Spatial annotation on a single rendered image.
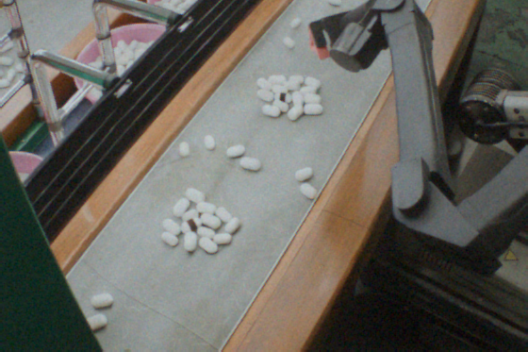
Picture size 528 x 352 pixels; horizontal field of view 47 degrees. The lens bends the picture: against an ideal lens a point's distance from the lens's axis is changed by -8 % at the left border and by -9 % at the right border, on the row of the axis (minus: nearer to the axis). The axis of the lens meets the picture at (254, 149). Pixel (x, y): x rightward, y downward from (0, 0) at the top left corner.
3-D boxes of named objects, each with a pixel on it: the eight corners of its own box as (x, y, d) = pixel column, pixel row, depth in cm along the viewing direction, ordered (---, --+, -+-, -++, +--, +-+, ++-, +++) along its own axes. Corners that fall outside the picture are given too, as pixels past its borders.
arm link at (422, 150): (469, 245, 73) (431, 198, 67) (427, 260, 75) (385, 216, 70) (435, 24, 101) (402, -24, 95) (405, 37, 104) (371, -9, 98)
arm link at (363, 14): (404, 10, 102) (377, -12, 101) (384, 41, 100) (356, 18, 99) (385, 20, 108) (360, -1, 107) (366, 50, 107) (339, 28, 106)
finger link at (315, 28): (339, 57, 121) (360, 46, 112) (305, 67, 119) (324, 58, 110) (327, 23, 121) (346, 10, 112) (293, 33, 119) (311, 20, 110)
